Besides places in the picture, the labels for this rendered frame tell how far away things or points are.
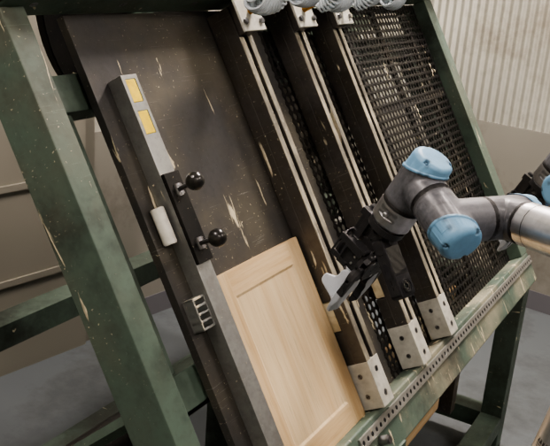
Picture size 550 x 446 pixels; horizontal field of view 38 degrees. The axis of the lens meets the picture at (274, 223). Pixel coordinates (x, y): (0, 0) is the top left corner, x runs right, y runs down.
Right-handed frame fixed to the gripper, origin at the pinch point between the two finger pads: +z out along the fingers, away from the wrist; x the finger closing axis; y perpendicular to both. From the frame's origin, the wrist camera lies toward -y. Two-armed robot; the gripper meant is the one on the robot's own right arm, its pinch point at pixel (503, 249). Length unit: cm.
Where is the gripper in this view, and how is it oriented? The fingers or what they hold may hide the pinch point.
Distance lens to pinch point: 212.1
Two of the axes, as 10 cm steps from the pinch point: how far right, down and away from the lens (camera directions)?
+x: -6.3, 2.0, -7.5
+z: -4.2, 7.2, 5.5
